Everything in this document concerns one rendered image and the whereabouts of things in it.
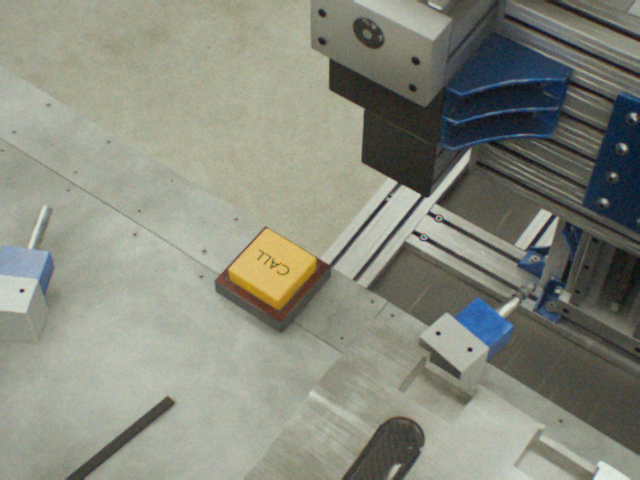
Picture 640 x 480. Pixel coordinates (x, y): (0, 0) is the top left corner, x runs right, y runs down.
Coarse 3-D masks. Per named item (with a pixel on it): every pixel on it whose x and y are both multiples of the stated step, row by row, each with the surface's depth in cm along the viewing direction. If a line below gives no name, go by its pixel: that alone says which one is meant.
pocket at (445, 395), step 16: (416, 368) 101; (432, 368) 102; (416, 384) 103; (432, 384) 103; (448, 384) 102; (464, 384) 101; (416, 400) 102; (432, 400) 102; (448, 400) 102; (464, 400) 102; (448, 416) 101
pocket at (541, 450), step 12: (540, 432) 98; (528, 444) 97; (540, 444) 99; (552, 444) 98; (528, 456) 99; (540, 456) 99; (552, 456) 99; (564, 456) 98; (576, 456) 98; (528, 468) 98; (540, 468) 99; (552, 468) 99; (564, 468) 99; (576, 468) 98; (588, 468) 97
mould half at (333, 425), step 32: (352, 352) 101; (384, 352) 101; (416, 352) 101; (320, 384) 99; (352, 384) 99; (384, 384) 99; (480, 384) 100; (320, 416) 98; (352, 416) 98; (384, 416) 98; (416, 416) 98; (480, 416) 98; (512, 416) 98; (288, 448) 97; (320, 448) 97; (352, 448) 97; (448, 448) 96; (480, 448) 96; (512, 448) 96
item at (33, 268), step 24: (48, 216) 116; (0, 264) 112; (24, 264) 112; (48, 264) 113; (0, 288) 109; (24, 288) 109; (0, 312) 108; (24, 312) 107; (0, 336) 111; (24, 336) 111
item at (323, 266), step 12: (264, 228) 117; (252, 240) 116; (288, 240) 116; (324, 264) 115; (312, 276) 114; (228, 288) 113; (240, 288) 113; (252, 300) 112; (276, 312) 111; (288, 312) 111
